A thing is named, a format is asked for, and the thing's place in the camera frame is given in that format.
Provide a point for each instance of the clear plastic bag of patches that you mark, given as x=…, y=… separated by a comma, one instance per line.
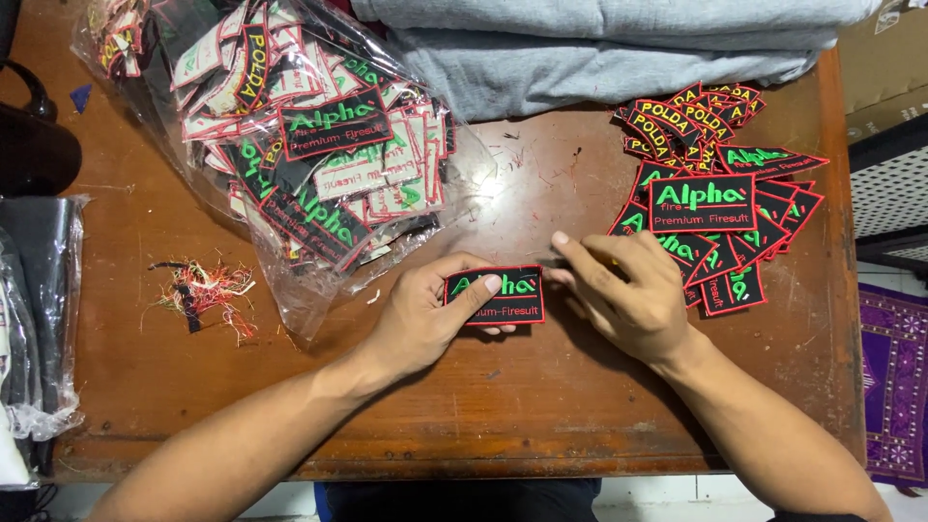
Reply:
x=319, y=145

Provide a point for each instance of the brown cardboard box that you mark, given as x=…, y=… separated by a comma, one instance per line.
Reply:
x=881, y=72

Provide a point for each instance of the small blue scrap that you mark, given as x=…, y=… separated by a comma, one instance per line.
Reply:
x=81, y=98

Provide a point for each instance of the heap of cut thread scraps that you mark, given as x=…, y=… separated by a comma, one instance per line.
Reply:
x=207, y=294

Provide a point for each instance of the purple patterned rug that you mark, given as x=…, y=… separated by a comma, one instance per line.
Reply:
x=895, y=384

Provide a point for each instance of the folded grey cloth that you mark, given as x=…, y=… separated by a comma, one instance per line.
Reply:
x=580, y=65

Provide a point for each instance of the black and white mesh rack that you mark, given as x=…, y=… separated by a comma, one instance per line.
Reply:
x=892, y=192

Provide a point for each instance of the plastic-wrapped black bundle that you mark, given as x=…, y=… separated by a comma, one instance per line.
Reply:
x=36, y=312

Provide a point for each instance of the pile of black green-lettered patches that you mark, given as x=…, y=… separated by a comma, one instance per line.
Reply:
x=702, y=203

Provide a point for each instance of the pile of curved yellow-lettered patches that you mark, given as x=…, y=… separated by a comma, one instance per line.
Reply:
x=671, y=120

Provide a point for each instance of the black embroidered rectangular patch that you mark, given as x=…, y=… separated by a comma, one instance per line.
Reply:
x=518, y=290

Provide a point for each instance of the person's left hand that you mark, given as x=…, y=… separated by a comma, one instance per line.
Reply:
x=413, y=319

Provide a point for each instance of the person's dark blue clothing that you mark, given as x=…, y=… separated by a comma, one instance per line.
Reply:
x=457, y=502

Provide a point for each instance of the person's right hand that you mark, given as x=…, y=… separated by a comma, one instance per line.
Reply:
x=638, y=304

